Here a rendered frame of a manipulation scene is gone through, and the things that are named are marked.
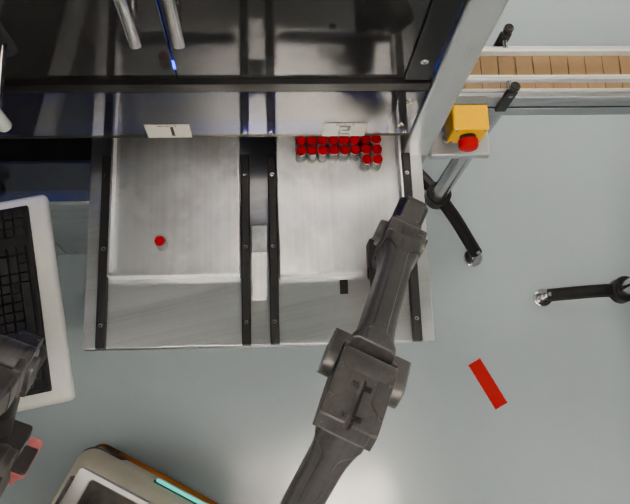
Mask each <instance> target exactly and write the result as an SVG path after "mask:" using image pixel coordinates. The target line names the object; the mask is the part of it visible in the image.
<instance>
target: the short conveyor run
mask: <svg viewBox="0 0 630 504"><path fill-rule="evenodd" d="M513 30H514V26H513V25H512V24H510V23H508V24H506V25H505V26H504V28H503V31H501V32H500V34H499V36H498V37H497V39H496V41H495V43H494V45H493V46H484V48H483V50H482V52H481V54H480V56H479V58H478V60H477V62H476V64H475V66H474V67H473V69H472V71H471V73H470V75H469V77H468V79H467V81H466V83H465V85H464V87H463V89H462V90H461V92H460V94H459V96H482V95H486V97H487V108H488V116H498V115H630V46H507V42H508V41H509V39H510V37H511V36H512V32H513Z"/></svg>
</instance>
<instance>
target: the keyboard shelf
mask: <svg viewBox="0 0 630 504"><path fill-rule="evenodd" d="M25 205H27V206H28V208H29V215H30V223H31V231H32V238H33V246H34V254H35V262H36V269H37V277H38V285H39V292H40V300H41V308H42V315H43V323H44V331H45V339H46V346H47V354H48V362H49V369H50V377H51V385H52V390H51V391H49V392H44V393H39V394H34V395H29V396H25V397H20V401H19V405H18V409H17V412H19V411H24V410H29V409H34V408H38V407H43V406H48V405H53V404H58V403H62V402H67V401H71V400H73V399H74V397H75V389H74V382H73V374H72V367H71V360H70V352H69V345H68V338H67V330H66V323H65V316H64V308H63V301H62V294H61V287H60V279H59V272H58V265H57V257H56V250H55V243H54V235H53V228H52V221H51V213H50V206H49V200H48V198H47V197H46V196H45V195H37V196H32V197H26V198H21V199H15V200H10V201H4V202H0V210H3V209H8V208H14V207H19V206H25Z"/></svg>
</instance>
